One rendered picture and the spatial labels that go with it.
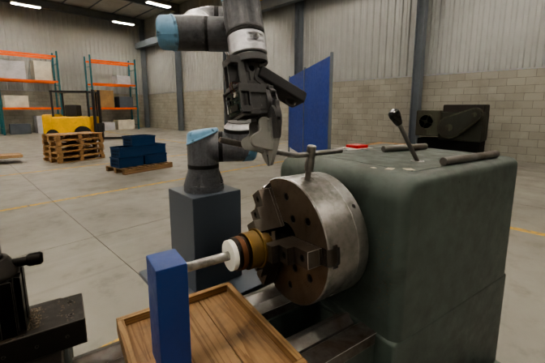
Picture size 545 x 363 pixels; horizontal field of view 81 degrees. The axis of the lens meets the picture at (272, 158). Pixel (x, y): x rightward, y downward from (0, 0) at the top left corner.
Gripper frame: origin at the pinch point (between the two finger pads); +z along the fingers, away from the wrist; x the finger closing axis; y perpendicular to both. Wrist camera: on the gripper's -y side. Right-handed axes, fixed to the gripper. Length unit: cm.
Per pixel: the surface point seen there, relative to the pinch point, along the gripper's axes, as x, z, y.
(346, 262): -0.2, 24.1, -15.4
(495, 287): 0, 48, -78
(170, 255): -15.3, 16.4, 17.7
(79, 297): -27.4, 22.4, 33.9
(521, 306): -57, 120, -230
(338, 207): -1.2, 12.2, -16.5
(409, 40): -517, -370, -918
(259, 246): -11.2, 18.4, -0.5
